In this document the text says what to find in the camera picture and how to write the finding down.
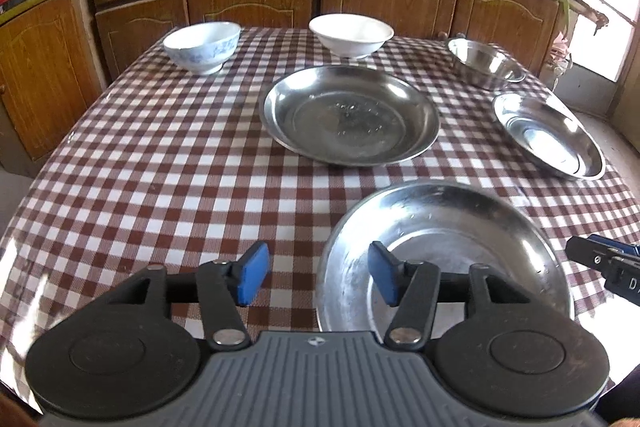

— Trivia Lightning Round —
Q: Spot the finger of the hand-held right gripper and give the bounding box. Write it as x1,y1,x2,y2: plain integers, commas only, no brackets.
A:
589,233,640,259
565,236,618,273

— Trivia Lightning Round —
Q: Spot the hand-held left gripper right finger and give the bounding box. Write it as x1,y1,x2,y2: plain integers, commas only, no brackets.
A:
367,241,532,352

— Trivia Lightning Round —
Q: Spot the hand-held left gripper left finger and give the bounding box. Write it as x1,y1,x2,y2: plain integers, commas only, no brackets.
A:
107,241,271,352

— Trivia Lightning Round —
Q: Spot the large steel plate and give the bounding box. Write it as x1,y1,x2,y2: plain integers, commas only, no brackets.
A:
259,65,441,167

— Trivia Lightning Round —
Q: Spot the steel bowl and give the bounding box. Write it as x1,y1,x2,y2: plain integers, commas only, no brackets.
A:
447,38,527,90

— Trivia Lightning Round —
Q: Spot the blue patterned white bowl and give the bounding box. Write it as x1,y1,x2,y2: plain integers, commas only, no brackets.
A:
163,21,242,75

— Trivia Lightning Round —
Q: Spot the plain white bowl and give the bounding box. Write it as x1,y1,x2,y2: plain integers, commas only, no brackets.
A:
308,14,395,60

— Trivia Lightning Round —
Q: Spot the red checked tablecloth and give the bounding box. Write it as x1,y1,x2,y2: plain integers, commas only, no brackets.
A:
0,26,640,413

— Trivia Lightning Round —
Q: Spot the glass panel door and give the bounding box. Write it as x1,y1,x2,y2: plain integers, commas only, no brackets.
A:
570,0,640,128

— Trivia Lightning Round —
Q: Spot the pink plastic bag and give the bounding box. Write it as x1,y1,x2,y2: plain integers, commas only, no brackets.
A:
550,32,573,78

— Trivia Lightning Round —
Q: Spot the wooden cabinet with drawers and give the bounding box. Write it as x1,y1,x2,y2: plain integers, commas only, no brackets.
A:
85,0,321,80

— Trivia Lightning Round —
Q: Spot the single door wooden cabinet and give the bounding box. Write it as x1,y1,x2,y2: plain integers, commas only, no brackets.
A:
0,0,108,178

